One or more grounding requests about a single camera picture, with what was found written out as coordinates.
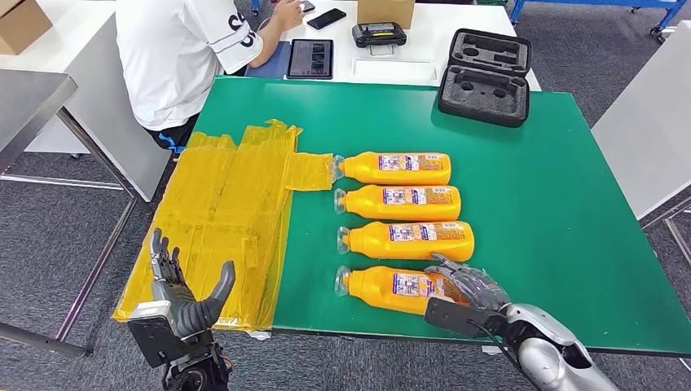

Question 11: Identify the large cardboard box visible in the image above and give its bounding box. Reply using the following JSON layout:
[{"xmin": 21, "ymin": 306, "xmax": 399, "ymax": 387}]
[{"xmin": 0, "ymin": 0, "xmax": 54, "ymax": 55}]

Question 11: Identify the white desk with side panel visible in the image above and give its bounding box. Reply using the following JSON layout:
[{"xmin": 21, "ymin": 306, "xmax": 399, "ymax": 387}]
[{"xmin": 0, "ymin": 0, "xmax": 173, "ymax": 204}]

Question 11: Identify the black handheld controller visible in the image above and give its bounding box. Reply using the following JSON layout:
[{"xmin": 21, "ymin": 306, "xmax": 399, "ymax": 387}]
[{"xmin": 351, "ymin": 22, "xmax": 408, "ymax": 57}]

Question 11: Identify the orange detergent bottle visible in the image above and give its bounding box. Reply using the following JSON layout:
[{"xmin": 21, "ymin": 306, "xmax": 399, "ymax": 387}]
[
  {"xmin": 332, "ymin": 185, "xmax": 463, "ymax": 223},
  {"xmin": 337, "ymin": 221, "xmax": 476, "ymax": 263},
  {"xmin": 332, "ymin": 152, "xmax": 452, "ymax": 187},
  {"xmin": 333, "ymin": 265, "xmax": 471, "ymax": 317}
]

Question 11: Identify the black smartphone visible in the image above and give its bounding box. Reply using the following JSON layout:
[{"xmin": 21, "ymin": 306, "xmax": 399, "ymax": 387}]
[{"xmin": 306, "ymin": 7, "xmax": 348, "ymax": 30}]

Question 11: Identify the yellow plastic sheet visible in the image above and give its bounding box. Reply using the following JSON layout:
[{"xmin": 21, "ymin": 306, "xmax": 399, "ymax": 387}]
[{"xmin": 112, "ymin": 118, "xmax": 336, "ymax": 332}]

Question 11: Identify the black foam-lined case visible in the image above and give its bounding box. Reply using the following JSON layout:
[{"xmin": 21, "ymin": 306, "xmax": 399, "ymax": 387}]
[{"xmin": 438, "ymin": 28, "xmax": 534, "ymax": 129}]

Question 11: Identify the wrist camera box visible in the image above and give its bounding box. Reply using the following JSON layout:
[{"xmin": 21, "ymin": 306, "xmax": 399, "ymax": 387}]
[
  {"xmin": 423, "ymin": 297, "xmax": 506, "ymax": 340},
  {"xmin": 127, "ymin": 301, "xmax": 185, "ymax": 370}
]

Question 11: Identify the white side table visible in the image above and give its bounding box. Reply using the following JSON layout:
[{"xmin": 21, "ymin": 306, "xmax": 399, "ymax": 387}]
[{"xmin": 591, "ymin": 20, "xmax": 691, "ymax": 222}]

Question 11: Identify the blue tablet cover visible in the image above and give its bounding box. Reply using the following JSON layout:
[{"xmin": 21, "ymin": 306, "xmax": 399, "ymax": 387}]
[{"xmin": 244, "ymin": 41, "xmax": 293, "ymax": 80}]

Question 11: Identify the blue wheeled frame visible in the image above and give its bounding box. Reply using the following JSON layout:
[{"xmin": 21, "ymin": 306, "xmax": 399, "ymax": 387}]
[{"xmin": 508, "ymin": 0, "xmax": 687, "ymax": 42}]

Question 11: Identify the small cardboard box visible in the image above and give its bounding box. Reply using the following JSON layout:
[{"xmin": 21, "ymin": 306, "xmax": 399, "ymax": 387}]
[{"xmin": 357, "ymin": 0, "xmax": 416, "ymax": 29}]

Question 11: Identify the person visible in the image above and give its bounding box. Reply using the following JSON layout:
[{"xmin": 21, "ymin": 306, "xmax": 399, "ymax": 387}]
[{"xmin": 114, "ymin": 0, "xmax": 306, "ymax": 155}]

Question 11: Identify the person's right hand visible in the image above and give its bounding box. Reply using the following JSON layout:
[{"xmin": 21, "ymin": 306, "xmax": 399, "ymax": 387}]
[{"xmin": 271, "ymin": 0, "xmax": 306, "ymax": 32}]

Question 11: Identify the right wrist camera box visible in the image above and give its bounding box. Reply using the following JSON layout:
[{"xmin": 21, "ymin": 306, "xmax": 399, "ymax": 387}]
[{"xmin": 423, "ymin": 297, "xmax": 506, "ymax": 340}]

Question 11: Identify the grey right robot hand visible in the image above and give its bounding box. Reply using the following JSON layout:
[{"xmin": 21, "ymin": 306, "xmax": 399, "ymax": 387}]
[{"xmin": 423, "ymin": 253, "xmax": 512, "ymax": 314}]

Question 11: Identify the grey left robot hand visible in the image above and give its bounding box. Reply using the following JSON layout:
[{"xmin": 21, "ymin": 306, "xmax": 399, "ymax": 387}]
[{"xmin": 148, "ymin": 227, "xmax": 237, "ymax": 339}]

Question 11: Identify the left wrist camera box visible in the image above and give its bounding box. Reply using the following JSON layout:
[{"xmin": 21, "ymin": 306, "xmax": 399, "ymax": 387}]
[{"xmin": 127, "ymin": 301, "xmax": 185, "ymax": 370}]

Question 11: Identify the black tablet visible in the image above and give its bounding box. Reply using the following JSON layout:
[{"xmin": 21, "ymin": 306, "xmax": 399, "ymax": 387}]
[{"xmin": 286, "ymin": 38, "xmax": 335, "ymax": 81}]

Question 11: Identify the steel table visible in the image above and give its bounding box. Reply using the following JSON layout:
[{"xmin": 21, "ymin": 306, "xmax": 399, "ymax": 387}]
[{"xmin": 0, "ymin": 68, "xmax": 157, "ymax": 360}]

